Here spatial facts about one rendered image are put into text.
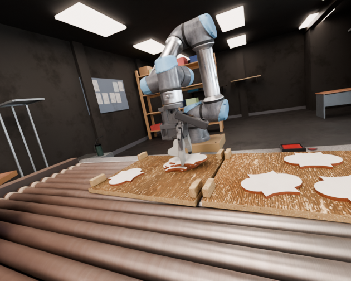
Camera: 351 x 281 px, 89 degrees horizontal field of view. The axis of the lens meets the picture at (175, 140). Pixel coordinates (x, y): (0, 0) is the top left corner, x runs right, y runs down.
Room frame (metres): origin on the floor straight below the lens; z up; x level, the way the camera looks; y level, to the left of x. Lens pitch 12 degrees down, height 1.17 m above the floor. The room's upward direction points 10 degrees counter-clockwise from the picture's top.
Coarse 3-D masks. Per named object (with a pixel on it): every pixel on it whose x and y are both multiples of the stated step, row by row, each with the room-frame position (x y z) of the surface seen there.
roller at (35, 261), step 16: (0, 240) 0.40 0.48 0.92; (0, 256) 0.36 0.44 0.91; (16, 256) 0.34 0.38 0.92; (32, 256) 0.32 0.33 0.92; (48, 256) 0.32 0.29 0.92; (32, 272) 0.30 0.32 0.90; (48, 272) 0.28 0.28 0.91; (64, 272) 0.27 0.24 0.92; (80, 272) 0.26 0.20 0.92; (96, 272) 0.26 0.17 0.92; (112, 272) 0.26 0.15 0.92
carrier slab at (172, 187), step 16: (144, 160) 0.82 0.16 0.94; (160, 160) 0.77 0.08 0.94; (208, 160) 0.66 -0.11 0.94; (112, 176) 0.68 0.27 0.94; (144, 176) 0.61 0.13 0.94; (160, 176) 0.59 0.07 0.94; (176, 176) 0.56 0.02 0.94; (192, 176) 0.54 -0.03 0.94; (208, 176) 0.52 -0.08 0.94; (96, 192) 0.57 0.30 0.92; (112, 192) 0.54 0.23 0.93; (128, 192) 0.51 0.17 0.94; (144, 192) 0.49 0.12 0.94; (160, 192) 0.47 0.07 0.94; (176, 192) 0.45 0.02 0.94
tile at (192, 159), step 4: (188, 156) 0.65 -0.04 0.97; (192, 156) 0.64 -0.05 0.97; (196, 156) 0.63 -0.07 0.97; (200, 156) 0.62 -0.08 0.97; (204, 156) 0.61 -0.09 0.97; (172, 160) 0.64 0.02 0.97; (176, 160) 0.63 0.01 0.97; (188, 160) 0.60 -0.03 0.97; (192, 160) 0.59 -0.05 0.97; (196, 160) 0.59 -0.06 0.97; (200, 160) 0.58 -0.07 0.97; (204, 160) 0.59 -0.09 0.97; (176, 164) 0.58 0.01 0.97; (180, 164) 0.58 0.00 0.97; (184, 164) 0.58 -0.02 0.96; (188, 164) 0.57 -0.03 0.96; (192, 164) 0.56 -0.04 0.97
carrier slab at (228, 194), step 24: (240, 168) 0.53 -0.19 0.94; (264, 168) 0.50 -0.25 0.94; (288, 168) 0.47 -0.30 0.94; (312, 168) 0.45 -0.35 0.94; (336, 168) 0.42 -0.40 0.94; (216, 192) 0.41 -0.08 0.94; (240, 192) 0.39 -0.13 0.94; (312, 192) 0.34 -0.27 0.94; (312, 216) 0.29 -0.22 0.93; (336, 216) 0.27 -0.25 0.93
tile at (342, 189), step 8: (320, 176) 0.39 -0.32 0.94; (344, 176) 0.37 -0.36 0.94; (320, 184) 0.35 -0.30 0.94; (328, 184) 0.35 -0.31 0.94; (336, 184) 0.34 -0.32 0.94; (344, 184) 0.34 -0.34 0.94; (320, 192) 0.33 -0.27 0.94; (328, 192) 0.32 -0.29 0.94; (336, 192) 0.32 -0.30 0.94; (344, 192) 0.31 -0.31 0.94; (336, 200) 0.30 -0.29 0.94; (344, 200) 0.30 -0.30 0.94
